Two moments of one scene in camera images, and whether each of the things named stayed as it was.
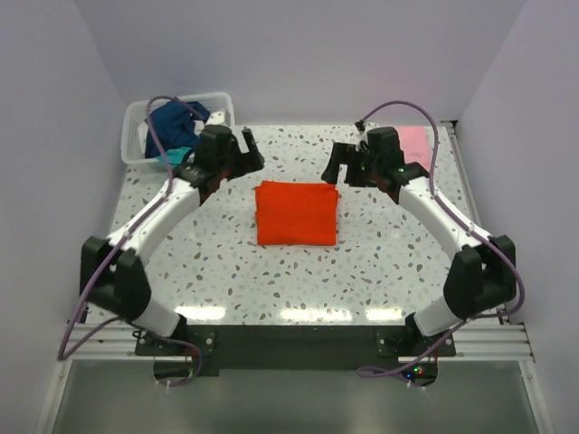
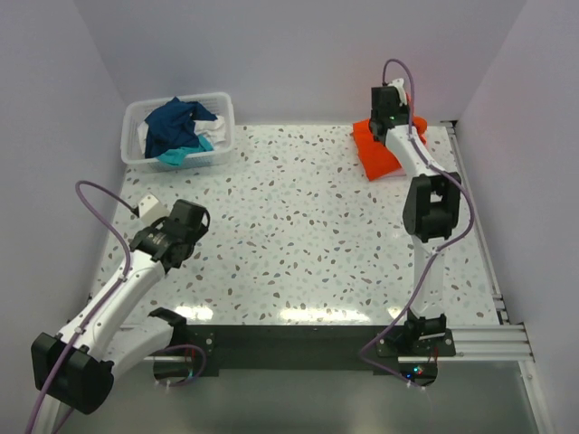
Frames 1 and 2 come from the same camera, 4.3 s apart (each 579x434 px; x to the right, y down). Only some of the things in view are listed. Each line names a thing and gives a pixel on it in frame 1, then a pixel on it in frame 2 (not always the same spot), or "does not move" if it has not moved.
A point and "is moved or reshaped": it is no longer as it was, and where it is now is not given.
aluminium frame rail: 505,342 does not move
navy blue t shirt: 175,126 does not move
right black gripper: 345,154 to 405,109
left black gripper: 249,162 to 202,231
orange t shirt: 297,213 is moved or reshaped
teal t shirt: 175,156 does not move
